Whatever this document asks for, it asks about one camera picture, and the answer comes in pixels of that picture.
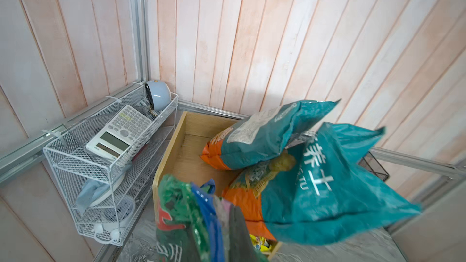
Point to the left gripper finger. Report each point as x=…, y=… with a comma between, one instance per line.
x=240, y=246

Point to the teal orange bag front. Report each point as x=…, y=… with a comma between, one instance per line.
x=316, y=193

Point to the teal orange bag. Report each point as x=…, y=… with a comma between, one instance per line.
x=316, y=193
x=263, y=135

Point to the yellow fertilizer bag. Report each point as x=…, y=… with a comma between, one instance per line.
x=261, y=244

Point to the wooden three-tier shelf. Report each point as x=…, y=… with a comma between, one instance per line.
x=182, y=158

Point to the white small fan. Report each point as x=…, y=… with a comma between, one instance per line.
x=114, y=222

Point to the light blue cloth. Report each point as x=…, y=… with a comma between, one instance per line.
x=95, y=192

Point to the white calculator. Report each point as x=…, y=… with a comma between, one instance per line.
x=119, y=134

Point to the black mesh wall shelf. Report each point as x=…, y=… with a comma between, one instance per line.
x=371, y=164

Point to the white wire mesh rack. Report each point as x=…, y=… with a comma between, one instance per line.
x=72, y=164

